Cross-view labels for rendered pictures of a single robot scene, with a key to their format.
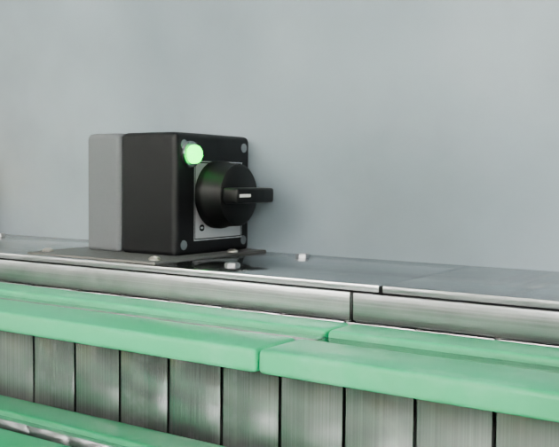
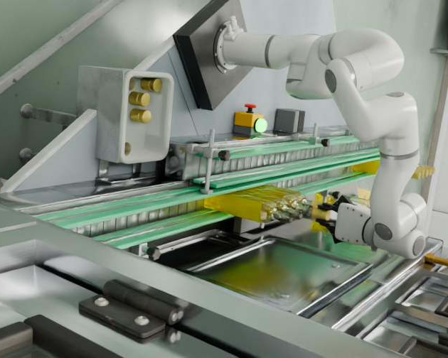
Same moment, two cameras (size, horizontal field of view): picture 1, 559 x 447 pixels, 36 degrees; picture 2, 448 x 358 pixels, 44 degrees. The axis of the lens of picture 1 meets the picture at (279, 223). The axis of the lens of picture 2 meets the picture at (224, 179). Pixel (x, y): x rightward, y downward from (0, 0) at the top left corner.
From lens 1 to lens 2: 2.31 m
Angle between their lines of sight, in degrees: 89
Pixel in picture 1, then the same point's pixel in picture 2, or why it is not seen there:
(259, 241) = not seen: hidden behind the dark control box
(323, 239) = not seen: hidden behind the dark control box
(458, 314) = (336, 133)
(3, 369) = (297, 156)
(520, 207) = (307, 118)
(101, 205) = (296, 123)
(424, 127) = (301, 106)
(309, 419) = (326, 150)
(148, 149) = (302, 114)
